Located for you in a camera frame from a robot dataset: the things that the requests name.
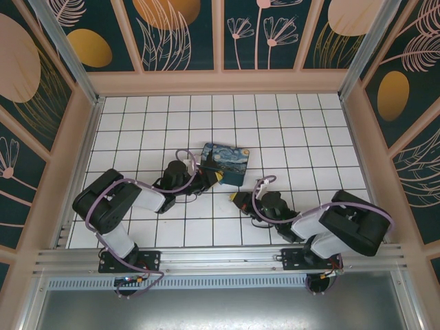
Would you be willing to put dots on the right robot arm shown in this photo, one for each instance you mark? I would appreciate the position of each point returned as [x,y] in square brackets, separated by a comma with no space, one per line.
[354,223]

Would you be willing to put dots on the aluminium frame rail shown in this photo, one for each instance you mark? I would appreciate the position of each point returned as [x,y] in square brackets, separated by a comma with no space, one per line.
[220,261]

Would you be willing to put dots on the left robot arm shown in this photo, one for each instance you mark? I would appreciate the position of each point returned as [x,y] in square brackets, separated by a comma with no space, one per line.
[103,206]

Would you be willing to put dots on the aluminium corner post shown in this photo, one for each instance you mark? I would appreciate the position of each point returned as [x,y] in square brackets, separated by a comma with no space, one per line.
[371,48]
[68,55]

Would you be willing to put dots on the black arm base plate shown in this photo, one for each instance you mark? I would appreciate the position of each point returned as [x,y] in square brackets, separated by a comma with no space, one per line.
[151,261]
[292,259]

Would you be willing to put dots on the starry night painted box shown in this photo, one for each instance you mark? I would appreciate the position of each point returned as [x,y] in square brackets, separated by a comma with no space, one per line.
[228,161]

